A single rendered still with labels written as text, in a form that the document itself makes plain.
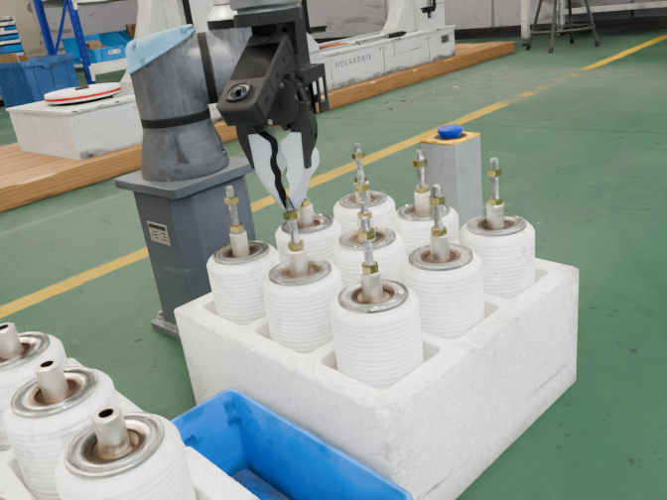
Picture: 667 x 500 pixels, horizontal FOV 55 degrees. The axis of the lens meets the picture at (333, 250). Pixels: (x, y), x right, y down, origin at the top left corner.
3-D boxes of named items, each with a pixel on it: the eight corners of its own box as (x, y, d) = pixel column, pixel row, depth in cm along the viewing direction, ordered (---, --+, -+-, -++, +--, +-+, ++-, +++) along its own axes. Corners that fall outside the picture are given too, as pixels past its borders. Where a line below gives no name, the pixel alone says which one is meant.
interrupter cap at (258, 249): (201, 264, 83) (200, 259, 83) (236, 242, 89) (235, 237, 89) (248, 270, 79) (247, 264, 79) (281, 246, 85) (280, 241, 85)
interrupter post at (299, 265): (308, 279, 75) (304, 253, 73) (288, 279, 75) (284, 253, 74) (313, 270, 77) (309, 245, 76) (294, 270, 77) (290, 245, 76)
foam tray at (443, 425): (199, 417, 94) (172, 309, 87) (375, 311, 118) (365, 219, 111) (401, 555, 67) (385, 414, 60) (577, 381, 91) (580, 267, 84)
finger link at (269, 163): (304, 194, 77) (296, 119, 73) (282, 211, 72) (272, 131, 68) (281, 193, 78) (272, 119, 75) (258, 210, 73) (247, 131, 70)
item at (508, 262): (488, 373, 83) (483, 246, 77) (451, 340, 92) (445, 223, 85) (550, 352, 86) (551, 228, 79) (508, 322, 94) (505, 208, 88)
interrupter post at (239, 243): (229, 258, 84) (224, 234, 83) (239, 251, 86) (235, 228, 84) (243, 259, 83) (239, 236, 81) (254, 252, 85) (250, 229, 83)
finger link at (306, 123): (324, 165, 69) (311, 83, 66) (319, 169, 68) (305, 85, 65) (286, 167, 71) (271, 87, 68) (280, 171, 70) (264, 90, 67)
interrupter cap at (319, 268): (324, 288, 72) (323, 283, 71) (260, 289, 74) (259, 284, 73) (337, 261, 78) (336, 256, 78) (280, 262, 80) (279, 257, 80)
